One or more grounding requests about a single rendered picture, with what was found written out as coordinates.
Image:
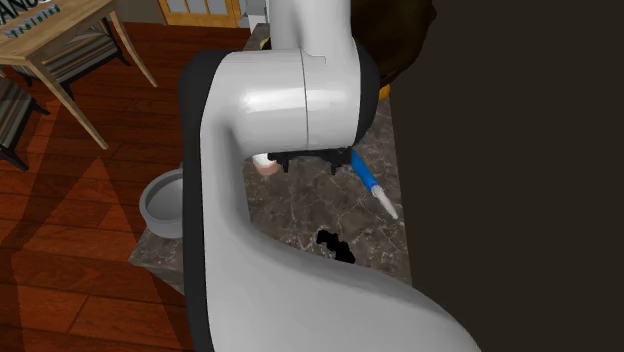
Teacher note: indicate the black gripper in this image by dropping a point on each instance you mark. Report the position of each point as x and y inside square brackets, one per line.
[312, 156]

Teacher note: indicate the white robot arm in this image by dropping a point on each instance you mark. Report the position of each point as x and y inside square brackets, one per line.
[273, 297]

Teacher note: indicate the white and pink small object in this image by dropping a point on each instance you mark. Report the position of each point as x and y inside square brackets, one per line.
[266, 166]

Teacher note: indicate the blue pen with white tip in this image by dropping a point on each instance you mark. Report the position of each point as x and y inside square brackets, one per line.
[363, 171]

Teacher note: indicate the black irregular object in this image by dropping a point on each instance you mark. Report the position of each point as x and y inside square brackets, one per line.
[336, 246]

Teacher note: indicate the orange round object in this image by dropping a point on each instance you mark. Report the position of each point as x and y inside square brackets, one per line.
[384, 92]

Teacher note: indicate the dark brown round object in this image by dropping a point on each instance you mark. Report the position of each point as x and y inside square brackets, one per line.
[395, 34]

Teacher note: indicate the grey bowl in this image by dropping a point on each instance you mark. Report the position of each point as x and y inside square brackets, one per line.
[163, 204]

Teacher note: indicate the wooden framed glass door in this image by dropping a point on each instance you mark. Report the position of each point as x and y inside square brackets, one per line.
[200, 12]

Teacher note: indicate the striped cushion chair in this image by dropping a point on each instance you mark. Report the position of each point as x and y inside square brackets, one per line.
[12, 114]
[78, 56]

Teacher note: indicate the light wooden table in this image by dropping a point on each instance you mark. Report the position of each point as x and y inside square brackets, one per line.
[58, 36]

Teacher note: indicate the white and green book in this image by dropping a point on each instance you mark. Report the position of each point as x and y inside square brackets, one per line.
[24, 17]

